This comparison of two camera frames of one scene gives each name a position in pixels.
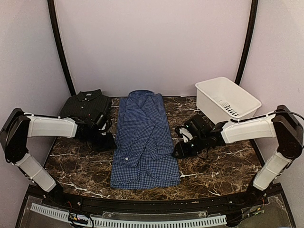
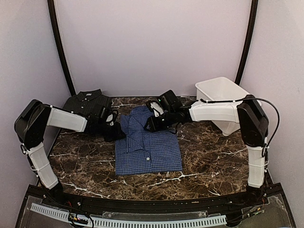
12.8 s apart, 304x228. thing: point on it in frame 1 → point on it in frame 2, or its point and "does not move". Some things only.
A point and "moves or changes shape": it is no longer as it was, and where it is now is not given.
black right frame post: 253,15 does not move
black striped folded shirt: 88,104 does not move
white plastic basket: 221,100 does not move
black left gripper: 108,145 → 117,135
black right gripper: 183,153 → 154,127
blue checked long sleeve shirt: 144,155 moves or changes shape
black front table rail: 141,206 does not move
